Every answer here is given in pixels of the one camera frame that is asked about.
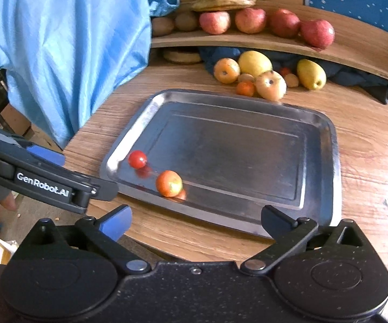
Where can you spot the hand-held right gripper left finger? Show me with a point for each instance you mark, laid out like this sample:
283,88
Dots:
116,223

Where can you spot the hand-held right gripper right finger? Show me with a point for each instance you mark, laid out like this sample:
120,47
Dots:
274,222

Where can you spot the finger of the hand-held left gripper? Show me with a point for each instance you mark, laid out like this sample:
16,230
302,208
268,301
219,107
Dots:
47,156
105,190

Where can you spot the orange-red small apple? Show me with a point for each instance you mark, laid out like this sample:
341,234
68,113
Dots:
168,183

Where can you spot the metal tray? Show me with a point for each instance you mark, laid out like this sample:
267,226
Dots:
234,151

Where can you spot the small orange tangerine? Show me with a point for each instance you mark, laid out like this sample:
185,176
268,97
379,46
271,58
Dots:
246,89

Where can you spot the spotted yellow orange fruit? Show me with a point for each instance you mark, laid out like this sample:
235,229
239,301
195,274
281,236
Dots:
270,85

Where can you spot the small brown kiwi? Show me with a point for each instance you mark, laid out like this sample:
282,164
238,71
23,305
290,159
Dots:
292,80
245,77

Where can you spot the orange persimmon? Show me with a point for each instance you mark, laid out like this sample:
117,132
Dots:
226,70

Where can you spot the yellow lemon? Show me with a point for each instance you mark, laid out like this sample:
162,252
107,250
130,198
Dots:
255,62

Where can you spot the brown cardboard box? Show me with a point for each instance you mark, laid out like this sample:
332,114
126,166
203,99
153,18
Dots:
14,119

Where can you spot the light blue cloth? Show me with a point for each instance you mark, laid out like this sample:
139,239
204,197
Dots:
73,40

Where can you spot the yellow green pear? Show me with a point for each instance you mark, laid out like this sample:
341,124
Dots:
311,74

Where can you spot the round flat bread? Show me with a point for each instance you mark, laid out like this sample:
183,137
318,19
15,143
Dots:
182,56

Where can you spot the dark blue jacket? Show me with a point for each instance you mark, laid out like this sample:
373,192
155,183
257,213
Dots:
358,77

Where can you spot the red apple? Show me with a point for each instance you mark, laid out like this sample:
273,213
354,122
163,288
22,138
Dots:
317,33
250,20
215,23
284,23

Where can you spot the curved wooden shelf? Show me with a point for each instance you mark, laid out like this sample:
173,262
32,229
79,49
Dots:
365,50

